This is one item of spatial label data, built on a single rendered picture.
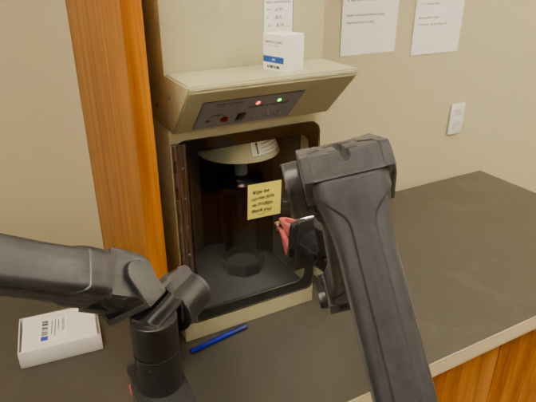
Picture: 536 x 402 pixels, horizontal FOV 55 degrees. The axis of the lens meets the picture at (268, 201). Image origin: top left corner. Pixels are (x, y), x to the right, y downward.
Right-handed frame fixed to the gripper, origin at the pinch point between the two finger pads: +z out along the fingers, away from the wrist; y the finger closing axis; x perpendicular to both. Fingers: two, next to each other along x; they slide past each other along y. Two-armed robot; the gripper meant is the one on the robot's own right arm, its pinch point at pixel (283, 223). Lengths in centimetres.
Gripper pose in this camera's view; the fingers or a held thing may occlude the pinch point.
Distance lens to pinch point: 104.0
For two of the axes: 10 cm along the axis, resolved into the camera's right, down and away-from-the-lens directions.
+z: -5.4, -3.7, 7.5
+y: 0.7, -9.1, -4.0
